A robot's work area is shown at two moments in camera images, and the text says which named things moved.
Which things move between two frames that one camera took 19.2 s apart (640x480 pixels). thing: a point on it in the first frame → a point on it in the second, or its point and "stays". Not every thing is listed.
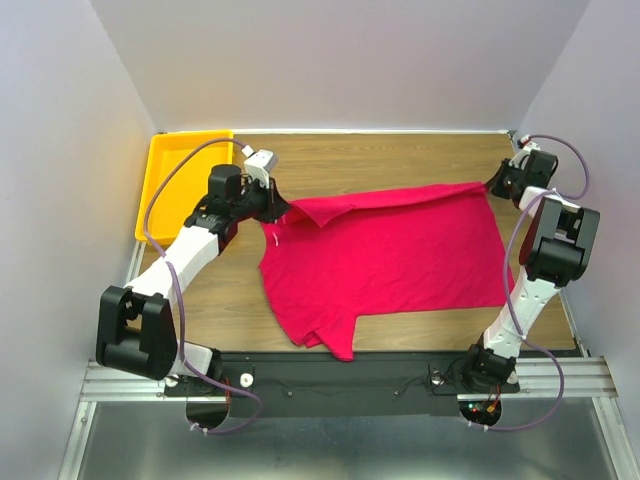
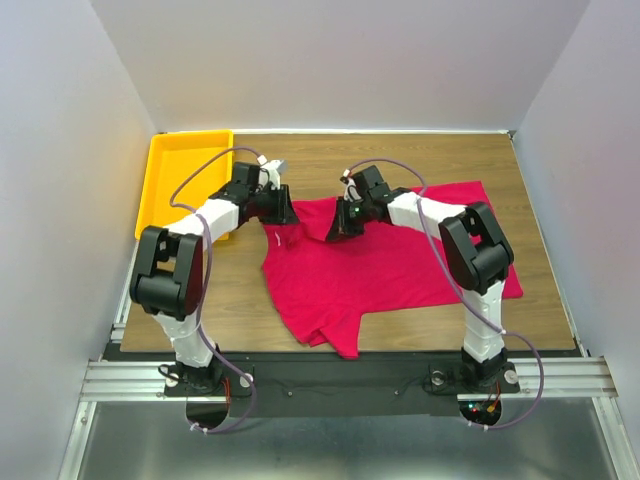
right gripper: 494,184 → 340,225
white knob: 246,380 stays
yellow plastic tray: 185,186 stays
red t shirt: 332,259 stays
